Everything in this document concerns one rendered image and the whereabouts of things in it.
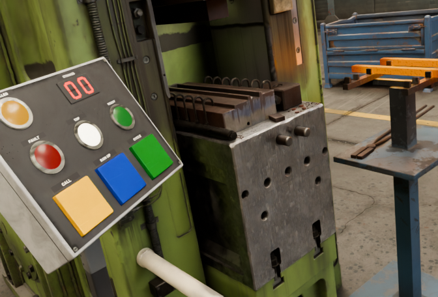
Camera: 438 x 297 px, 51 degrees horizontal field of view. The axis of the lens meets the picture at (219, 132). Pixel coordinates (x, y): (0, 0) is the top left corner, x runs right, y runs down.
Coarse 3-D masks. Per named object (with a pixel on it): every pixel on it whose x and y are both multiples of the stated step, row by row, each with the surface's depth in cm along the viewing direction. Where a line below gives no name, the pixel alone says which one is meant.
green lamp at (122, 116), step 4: (116, 108) 89; (120, 108) 89; (116, 112) 88; (120, 112) 89; (124, 112) 90; (128, 112) 91; (116, 116) 88; (120, 116) 88; (124, 116) 89; (128, 116) 90; (120, 120) 88; (124, 120) 88; (128, 120) 89; (124, 124) 88; (128, 124) 89
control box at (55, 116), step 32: (96, 64) 91; (0, 96) 71; (32, 96) 76; (64, 96) 81; (96, 96) 87; (128, 96) 93; (0, 128) 69; (32, 128) 73; (64, 128) 77; (96, 128) 82; (128, 128) 88; (0, 160) 66; (32, 160) 70; (64, 160) 74; (96, 160) 79; (0, 192) 69; (32, 192) 67; (32, 224) 68; (64, 224) 68; (64, 256) 68
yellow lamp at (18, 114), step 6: (6, 102) 71; (12, 102) 72; (18, 102) 73; (6, 108) 71; (12, 108) 72; (18, 108) 72; (24, 108) 73; (6, 114) 70; (12, 114) 71; (18, 114) 72; (24, 114) 73; (12, 120) 70; (18, 120) 71; (24, 120) 72
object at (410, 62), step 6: (384, 60) 166; (390, 60) 164; (396, 60) 162; (402, 60) 160; (408, 60) 159; (414, 60) 157; (420, 60) 155; (426, 60) 154; (432, 60) 152; (426, 66) 154; (432, 66) 152
